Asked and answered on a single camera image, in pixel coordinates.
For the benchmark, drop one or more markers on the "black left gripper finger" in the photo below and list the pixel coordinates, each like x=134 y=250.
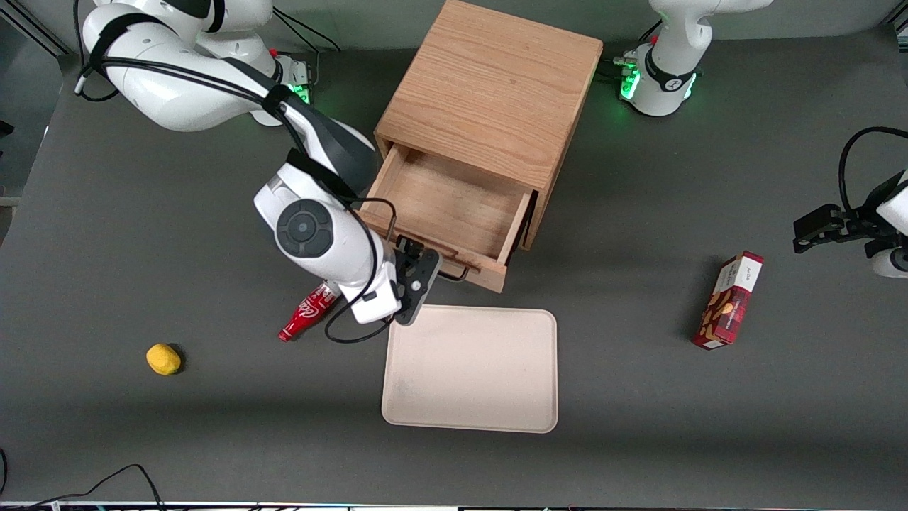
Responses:
x=819 y=221
x=823 y=241

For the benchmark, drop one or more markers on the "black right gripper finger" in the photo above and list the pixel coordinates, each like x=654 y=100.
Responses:
x=408 y=245
x=431 y=266

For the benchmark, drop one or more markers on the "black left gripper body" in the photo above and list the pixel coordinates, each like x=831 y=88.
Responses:
x=864 y=213

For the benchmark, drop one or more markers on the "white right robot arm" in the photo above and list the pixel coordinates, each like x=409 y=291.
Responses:
x=177 y=92

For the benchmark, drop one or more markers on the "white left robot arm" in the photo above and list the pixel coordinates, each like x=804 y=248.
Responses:
x=670 y=64

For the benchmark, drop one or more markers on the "oak wooden drawer cabinet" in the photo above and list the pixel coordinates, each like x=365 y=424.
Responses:
x=489 y=78

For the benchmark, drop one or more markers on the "beige plastic tray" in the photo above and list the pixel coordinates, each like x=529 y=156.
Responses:
x=469 y=369

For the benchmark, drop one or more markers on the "red cookie box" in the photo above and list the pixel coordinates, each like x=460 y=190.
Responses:
x=731 y=305

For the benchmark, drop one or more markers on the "red cola bottle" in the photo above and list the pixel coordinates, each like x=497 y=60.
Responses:
x=301 y=319

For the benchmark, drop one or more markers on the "yellow lemon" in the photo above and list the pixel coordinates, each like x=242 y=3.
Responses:
x=163 y=359

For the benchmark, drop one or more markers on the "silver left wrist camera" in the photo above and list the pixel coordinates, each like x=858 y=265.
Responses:
x=890 y=262

